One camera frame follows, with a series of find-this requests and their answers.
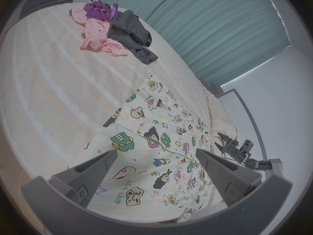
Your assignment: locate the purple satin garment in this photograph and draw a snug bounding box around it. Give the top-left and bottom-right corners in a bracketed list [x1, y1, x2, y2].
[84, 0, 119, 23]

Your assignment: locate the bed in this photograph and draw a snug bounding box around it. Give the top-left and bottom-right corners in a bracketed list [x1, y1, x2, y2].
[0, 3, 268, 227]

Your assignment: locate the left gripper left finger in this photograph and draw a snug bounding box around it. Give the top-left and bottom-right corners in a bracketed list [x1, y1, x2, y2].
[50, 150, 118, 208]

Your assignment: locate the grey bedside table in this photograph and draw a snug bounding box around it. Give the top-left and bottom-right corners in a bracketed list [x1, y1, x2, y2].
[201, 78, 223, 96]

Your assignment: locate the dark grey chest of drawers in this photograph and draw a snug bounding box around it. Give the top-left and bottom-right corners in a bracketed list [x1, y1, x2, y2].
[20, 0, 81, 18]

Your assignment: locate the black garment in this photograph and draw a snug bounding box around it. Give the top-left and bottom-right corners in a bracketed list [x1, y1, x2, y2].
[108, 9, 159, 65]

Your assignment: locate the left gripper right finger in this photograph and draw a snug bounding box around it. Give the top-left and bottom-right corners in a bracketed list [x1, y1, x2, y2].
[196, 149, 262, 206]

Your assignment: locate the pink garment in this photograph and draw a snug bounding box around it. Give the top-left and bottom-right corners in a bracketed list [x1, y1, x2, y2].
[69, 5, 129, 57]

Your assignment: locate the white printed pyjama top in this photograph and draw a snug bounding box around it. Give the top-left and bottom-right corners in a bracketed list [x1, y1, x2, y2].
[83, 74, 216, 223]

